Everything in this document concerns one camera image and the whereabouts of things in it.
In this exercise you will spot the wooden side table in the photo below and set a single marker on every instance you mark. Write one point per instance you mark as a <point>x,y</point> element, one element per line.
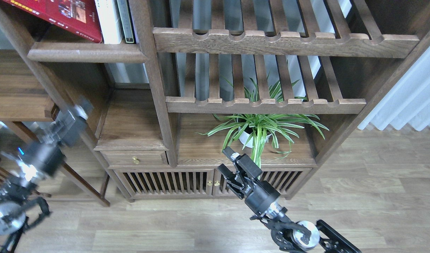
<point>23,99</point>

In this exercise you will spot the brass cabinet door knobs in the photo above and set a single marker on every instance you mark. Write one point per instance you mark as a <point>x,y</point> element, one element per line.
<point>213,183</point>

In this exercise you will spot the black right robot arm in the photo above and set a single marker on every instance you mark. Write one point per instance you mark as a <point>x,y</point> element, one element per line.
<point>302,236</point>

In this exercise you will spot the grey-green upright book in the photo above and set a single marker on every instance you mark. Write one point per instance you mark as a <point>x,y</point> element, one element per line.
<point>126,21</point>

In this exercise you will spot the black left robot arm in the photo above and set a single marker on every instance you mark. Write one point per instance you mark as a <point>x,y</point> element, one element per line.
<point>18,213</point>

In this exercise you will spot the white upright book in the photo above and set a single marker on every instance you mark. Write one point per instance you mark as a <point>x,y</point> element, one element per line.
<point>109,19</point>

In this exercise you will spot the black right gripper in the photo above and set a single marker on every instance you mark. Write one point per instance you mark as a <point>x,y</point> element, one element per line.
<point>259,196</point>

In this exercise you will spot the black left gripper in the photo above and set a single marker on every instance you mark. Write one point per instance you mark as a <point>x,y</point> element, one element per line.
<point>45,158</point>

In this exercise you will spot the green spider plant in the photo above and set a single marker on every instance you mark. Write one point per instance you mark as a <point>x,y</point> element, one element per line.
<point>263,126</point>

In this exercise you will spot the white plant pot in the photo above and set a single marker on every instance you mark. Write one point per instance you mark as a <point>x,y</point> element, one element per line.
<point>245,140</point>

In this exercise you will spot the white curtain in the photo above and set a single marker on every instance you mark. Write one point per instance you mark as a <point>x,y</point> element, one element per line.
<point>407,103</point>

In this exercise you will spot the red book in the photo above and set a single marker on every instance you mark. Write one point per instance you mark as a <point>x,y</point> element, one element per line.
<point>76,16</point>

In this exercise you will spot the dark wooden bookshelf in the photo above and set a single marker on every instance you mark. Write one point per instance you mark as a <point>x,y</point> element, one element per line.
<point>195,58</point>

